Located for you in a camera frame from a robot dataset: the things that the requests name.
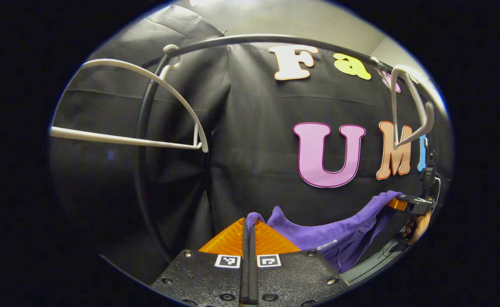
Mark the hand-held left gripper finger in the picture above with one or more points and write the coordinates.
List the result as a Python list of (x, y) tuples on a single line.
[(254, 273), (245, 273)]

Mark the black clothes rail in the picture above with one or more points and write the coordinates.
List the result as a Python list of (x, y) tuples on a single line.
[(141, 128)]

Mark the purple ribbed knit garment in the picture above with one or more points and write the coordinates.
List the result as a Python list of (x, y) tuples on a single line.
[(339, 238)]

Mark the white plastic clothes hanger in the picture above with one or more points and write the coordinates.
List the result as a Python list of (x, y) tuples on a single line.
[(426, 113), (117, 138)]

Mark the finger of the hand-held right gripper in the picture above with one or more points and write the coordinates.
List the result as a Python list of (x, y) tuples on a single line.
[(418, 205)]

